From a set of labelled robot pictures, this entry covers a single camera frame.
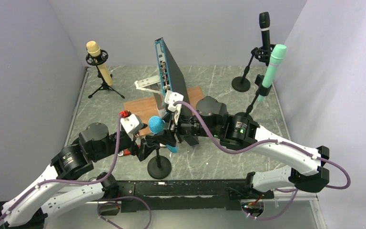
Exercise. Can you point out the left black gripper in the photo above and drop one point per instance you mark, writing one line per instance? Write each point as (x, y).
(146, 149)

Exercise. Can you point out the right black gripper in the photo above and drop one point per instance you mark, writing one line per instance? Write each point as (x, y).
(167, 136)

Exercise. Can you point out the blue microphone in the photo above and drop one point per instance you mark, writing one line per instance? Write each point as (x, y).
(156, 124)

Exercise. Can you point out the black round-base mic stand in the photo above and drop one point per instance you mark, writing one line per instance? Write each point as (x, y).
(159, 167)

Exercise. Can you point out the black stand of green microphone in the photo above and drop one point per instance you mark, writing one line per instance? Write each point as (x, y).
(261, 91)

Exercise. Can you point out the mint green microphone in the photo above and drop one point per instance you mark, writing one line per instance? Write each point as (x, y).
(276, 58)

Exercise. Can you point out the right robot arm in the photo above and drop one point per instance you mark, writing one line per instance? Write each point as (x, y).
(304, 167)

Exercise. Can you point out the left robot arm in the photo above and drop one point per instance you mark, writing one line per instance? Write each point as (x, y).
(59, 188)

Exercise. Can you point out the black tripod mic stand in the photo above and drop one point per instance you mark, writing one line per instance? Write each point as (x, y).
(95, 61)

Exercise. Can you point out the beige microphone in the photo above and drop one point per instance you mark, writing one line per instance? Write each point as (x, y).
(92, 48)

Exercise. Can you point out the black microphone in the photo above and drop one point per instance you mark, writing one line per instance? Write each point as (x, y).
(264, 24)

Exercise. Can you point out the wooden board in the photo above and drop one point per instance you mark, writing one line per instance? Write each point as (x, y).
(195, 95)

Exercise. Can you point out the adjustable wrench red handle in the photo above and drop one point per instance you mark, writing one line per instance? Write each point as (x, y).
(125, 152)

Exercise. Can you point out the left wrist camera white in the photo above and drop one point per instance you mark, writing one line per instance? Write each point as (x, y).
(131, 123)

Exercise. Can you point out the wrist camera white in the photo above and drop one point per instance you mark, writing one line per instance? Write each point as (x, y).
(131, 123)
(171, 98)

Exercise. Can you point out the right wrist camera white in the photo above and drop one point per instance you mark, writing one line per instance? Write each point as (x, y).
(171, 98)

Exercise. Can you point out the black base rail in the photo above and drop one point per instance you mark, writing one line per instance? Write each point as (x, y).
(184, 194)

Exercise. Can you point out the metal bracket holder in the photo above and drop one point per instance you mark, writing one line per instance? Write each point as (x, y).
(152, 85)

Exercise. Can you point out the blue black network switch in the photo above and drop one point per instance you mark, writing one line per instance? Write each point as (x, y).
(172, 79)

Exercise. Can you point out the black stand with shock mount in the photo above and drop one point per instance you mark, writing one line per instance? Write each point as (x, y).
(241, 83)

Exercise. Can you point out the aluminium frame rail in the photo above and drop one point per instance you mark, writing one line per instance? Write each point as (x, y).
(304, 213)

